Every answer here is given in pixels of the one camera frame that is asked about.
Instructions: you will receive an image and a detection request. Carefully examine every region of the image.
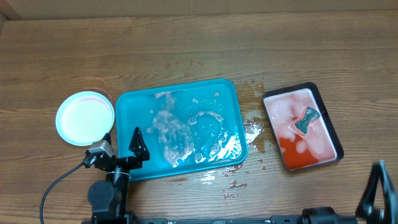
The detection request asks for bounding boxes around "light blue plate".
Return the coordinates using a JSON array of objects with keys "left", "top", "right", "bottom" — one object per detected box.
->
[{"left": 55, "top": 91, "right": 115, "bottom": 139}]

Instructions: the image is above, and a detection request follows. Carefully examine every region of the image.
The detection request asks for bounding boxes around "green pink sponge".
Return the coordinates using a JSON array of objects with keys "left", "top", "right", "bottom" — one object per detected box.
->
[{"left": 289, "top": 106, "right": 320, "bottom": 137}]

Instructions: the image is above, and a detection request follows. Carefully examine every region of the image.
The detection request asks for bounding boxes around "yellow plate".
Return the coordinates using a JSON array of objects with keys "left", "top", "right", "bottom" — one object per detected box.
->
[{"left": 62, "top": 133, "right": 105, "bottom": 146}]

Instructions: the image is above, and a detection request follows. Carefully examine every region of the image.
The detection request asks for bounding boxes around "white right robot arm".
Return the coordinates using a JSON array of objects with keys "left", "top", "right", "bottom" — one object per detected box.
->
[{"left": 296, "top": 160, "right": 397, "bottom": 224}]

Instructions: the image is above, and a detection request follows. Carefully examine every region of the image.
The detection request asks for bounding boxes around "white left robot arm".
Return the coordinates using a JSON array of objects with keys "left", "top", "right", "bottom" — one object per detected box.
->
[{"left": 83, "top": 127, "right": 150, "bottom": 224}]

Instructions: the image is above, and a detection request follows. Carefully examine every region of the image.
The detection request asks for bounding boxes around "teal plastic tray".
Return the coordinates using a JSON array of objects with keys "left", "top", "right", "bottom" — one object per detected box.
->
[{"left": 116, "top": 79, "right": 248, "bottom": 181}]

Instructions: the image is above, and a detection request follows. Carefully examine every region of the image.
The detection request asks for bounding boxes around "black tray with red water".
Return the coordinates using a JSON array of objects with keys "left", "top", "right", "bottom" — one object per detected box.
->
[{"left": 262, "top": 82, "right": 345, "bottom": 171}]

